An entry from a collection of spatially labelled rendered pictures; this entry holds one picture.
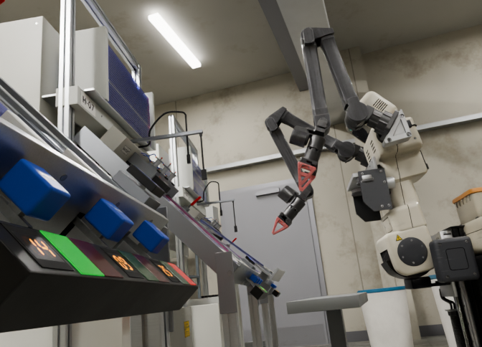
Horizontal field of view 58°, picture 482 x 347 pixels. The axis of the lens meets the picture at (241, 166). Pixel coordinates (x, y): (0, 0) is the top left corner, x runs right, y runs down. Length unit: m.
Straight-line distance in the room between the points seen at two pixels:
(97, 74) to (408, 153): 1.24
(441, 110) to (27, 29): 5.32
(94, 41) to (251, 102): 4.97
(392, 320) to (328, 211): 1.81
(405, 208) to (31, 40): 1.53
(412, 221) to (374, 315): 3.14
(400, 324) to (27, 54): 4.10
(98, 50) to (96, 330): 1.03
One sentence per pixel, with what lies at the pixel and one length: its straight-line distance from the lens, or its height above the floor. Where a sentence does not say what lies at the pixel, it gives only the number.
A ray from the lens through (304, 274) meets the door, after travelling 5.89.
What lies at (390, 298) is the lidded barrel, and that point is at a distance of 4.78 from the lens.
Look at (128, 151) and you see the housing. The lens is 1.80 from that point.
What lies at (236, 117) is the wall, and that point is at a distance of 6.64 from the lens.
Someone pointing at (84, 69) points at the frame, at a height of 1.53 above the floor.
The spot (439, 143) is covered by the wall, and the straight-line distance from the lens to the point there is 6.15.
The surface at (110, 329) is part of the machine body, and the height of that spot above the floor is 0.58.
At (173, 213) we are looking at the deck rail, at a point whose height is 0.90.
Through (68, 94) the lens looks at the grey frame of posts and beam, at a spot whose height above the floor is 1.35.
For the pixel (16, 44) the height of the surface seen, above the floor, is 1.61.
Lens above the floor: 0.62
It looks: 17 degrees up
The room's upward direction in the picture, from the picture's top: 6 degrees counter-clockwise
